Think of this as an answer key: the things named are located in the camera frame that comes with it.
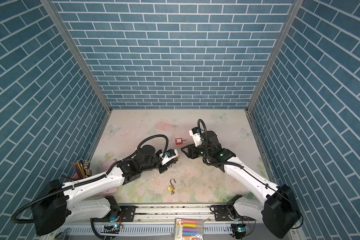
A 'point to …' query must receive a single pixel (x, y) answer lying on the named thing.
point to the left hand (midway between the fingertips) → (176, 158)
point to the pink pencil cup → (81, 169)
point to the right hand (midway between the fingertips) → (183, 147)
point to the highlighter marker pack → (188, 229)
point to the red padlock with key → (179, 141)
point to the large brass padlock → (171, 188)
